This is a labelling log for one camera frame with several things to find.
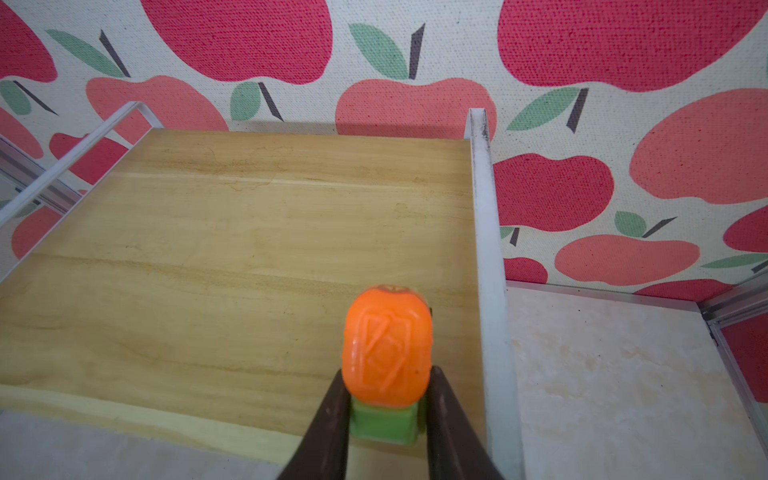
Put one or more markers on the wooden two-tier shelf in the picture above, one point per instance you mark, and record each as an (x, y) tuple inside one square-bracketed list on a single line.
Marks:
[(198, 291)]

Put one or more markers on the aluminium frame post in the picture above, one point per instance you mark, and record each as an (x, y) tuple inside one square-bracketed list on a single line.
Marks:
[(21, 171), (737, 322)]

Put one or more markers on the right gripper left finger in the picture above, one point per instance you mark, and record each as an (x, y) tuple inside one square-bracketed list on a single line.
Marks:
[(323, 451)]

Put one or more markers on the left aluminium frame post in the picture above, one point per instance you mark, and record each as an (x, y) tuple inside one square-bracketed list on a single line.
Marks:
[(21, 171)]

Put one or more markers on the green orange mixer truck toy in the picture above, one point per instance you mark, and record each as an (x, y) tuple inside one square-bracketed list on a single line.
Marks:
[(386, 363)]

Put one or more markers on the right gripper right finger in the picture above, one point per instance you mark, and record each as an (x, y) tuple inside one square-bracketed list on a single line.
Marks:
[(454, 449)]

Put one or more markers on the right aluminium frame post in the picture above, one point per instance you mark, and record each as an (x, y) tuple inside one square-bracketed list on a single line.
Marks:
[(737, 322)]

